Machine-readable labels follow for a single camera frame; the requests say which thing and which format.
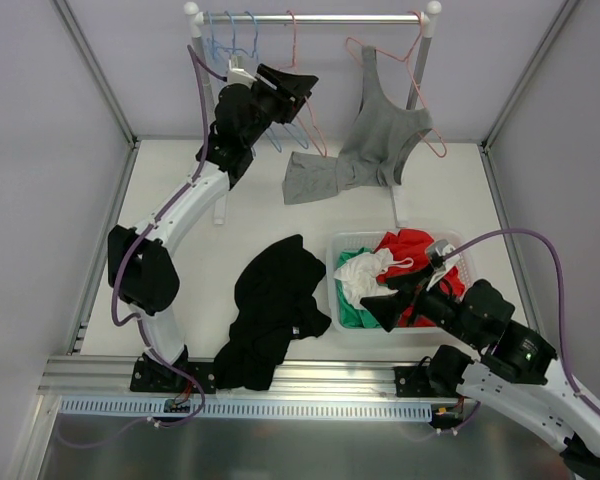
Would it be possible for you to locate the green tank top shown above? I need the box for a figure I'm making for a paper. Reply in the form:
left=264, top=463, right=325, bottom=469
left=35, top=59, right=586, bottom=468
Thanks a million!
left=335, top=247, right=380, bottom=329

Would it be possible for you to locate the red tank top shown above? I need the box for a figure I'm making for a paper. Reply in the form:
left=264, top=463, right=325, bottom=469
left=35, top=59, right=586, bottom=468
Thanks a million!
left=374, top=228, right=467, bottom=329

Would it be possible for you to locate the white tank top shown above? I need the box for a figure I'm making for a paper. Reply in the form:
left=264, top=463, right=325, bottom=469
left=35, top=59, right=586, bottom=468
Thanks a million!
left=334, top=249, right=398, bottom=309

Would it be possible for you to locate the blue hanger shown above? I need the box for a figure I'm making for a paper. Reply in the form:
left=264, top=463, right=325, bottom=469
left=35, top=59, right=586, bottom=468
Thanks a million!
left=225, top=11, right=283, bottom=153
left=237, top=10, right=311, bottom=151
left=207, top=20, right=230, bottom=76

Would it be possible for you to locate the black tank top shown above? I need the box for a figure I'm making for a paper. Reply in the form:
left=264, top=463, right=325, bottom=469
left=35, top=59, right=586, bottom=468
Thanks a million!
left=213, top=234, right=331, bottom=391

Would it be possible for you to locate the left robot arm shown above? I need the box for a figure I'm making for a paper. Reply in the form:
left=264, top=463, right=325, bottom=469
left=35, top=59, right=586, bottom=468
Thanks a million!
left=107, top=64, right=318, bottom=393

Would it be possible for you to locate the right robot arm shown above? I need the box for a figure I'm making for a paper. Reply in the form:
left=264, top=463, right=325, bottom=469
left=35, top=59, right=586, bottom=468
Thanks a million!
left=360, top=269, right=600, bottom=479

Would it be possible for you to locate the grey tank top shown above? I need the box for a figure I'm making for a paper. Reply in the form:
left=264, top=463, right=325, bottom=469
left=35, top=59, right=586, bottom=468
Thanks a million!
left=282, top=46, right=433, bottom=205

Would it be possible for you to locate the white plastic basket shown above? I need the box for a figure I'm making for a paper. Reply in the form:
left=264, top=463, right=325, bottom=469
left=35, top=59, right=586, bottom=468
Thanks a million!
left=326, top=226, right=478, bottom=346

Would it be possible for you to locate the white clothes rack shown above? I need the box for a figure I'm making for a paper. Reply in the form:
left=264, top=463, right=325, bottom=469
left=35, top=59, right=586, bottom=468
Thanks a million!
left=183, top=0, right=444, bottom=230

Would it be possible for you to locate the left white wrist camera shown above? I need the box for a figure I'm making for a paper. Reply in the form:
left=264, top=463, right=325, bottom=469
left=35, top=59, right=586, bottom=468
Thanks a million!
left=226, top=54, right=256, bottom=88

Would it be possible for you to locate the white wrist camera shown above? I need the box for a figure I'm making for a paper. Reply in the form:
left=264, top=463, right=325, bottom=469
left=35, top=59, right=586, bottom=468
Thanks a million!
left=226, top=54, right=256, bottom=88
left=425, top=239, right=458, bottom=291

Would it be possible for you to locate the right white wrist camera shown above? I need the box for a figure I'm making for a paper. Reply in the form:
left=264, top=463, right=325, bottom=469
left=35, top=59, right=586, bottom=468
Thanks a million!
left=425, top=239, right=458, bottom=291

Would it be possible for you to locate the white slotted cable duct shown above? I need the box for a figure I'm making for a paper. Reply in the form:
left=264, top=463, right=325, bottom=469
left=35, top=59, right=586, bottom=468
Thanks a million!
left=59, top=396, right=433, bottom=423

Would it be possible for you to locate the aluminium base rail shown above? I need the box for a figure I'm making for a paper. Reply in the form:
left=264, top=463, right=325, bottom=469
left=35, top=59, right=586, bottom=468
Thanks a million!
left=37, top=355, right=418, bottom=401

